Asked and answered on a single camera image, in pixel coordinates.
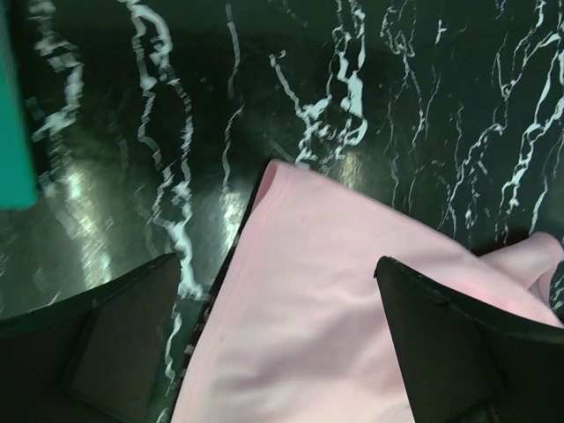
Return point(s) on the pink t shirt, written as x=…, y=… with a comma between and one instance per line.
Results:
x=298, y=333

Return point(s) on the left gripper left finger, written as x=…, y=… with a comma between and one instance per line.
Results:
x=94, y=356

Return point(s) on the black marble pattern mat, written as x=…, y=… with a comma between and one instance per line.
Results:
x=151, y=121

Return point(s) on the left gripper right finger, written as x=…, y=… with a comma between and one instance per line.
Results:
x=463, y=360

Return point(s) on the green cutting mat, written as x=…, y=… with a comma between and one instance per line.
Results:
x=18, y=180

